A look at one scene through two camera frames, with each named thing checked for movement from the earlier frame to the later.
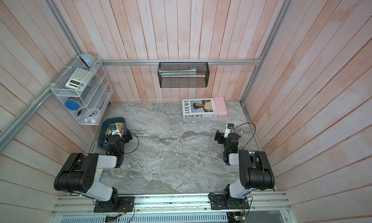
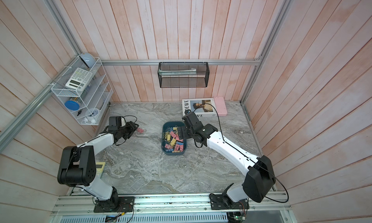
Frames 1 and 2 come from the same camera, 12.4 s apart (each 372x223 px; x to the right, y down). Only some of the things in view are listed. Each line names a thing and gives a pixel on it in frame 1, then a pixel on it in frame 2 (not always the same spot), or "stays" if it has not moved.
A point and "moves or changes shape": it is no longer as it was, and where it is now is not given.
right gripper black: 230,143 to 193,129
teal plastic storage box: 104,132 moves or changes shape
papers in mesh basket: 188,72 stays
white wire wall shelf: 84,92 stays
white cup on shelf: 91,113 stays
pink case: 221,107 stays
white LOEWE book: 197,107 stays
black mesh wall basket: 183,74 stays
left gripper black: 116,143 to 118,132
